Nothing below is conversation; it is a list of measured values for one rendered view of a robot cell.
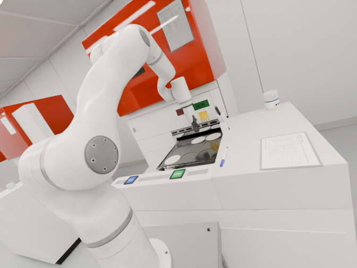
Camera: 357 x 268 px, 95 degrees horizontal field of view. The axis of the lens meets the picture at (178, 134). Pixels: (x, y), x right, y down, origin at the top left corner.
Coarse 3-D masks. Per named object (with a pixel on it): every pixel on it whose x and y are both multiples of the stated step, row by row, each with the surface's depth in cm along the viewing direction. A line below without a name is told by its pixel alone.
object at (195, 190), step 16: (128, 176) 85; (144, 176) 77; (160, 176) 72; (192, 176) 61; (208, 176) 57; (128, 192) 75; (144, 192) 71; (160, 192) 68; (176, 192) 64; (192, 192) 61; (208, 192) 59; (144, 208) 76; (160, 208) 72; (176, 208) 68; (192, 208) 65; (208, 208) 62
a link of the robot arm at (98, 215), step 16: (32, 160) 30; (32, 176) 30; (32, 192) 34; (48, 192) 34; (64, 192) 35; (80, 192) 37; (96, 192) 38; (112, 192) 39; (48, 208) 34; (64, 208) 34; (80, 208) 35; (96, 208) 34; (112, 208) 35; (128, 208) 39; (80, 224) 33; (96, 224) 33; (112, 224) 34; (96, 240) 34
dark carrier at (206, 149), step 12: (216, 132) 110; (180, 144) 116; (192, 144) 107; (204, 144) 100; (216, 144) 93; (168, 156) 104; (180, 156) 97; (192, 156) 91; (204, 156) 86; (216, 156) 80
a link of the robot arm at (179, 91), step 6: (180, 78) 89; (174, 84) 90; (180, 84) 90; (174, 90) 92; (180, 90) 91; (186, 90) 92; (174, 96) 93; (180, 96) 92; (186, 96) 92; (180, 102) 94
